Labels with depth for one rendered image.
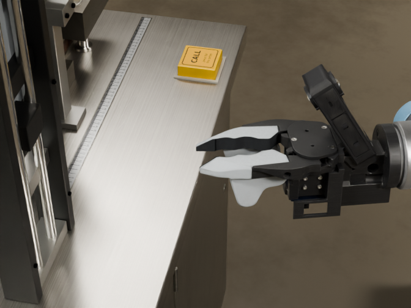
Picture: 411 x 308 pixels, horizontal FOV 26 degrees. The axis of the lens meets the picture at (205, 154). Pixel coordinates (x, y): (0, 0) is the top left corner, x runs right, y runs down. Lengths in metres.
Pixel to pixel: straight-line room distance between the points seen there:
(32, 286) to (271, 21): 2.37
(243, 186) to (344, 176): 0.11
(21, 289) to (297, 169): 0.48
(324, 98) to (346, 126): 0.04
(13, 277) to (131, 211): 0.23
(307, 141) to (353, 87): 2.20
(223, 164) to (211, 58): 0.72
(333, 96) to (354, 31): 2.53
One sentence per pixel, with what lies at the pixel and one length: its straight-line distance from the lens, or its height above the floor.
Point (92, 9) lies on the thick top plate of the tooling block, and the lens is 1.63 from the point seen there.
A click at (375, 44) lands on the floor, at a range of 3.38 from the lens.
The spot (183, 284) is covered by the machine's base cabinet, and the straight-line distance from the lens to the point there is 1.60.
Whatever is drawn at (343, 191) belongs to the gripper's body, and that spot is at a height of 1.19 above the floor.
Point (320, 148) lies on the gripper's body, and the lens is 0.94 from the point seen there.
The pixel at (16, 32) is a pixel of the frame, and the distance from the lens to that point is 1.09.
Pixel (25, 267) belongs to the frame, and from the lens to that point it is 1.21.
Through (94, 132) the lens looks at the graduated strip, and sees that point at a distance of 1.51.
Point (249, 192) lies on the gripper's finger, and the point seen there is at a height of 1.21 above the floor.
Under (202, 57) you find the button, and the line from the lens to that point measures 1.63.
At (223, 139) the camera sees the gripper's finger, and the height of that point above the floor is 1.24.
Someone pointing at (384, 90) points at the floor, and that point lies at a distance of 3.15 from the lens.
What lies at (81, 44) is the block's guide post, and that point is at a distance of 1.70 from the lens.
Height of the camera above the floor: 1.86
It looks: 41 degrees down
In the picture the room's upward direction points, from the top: straight up
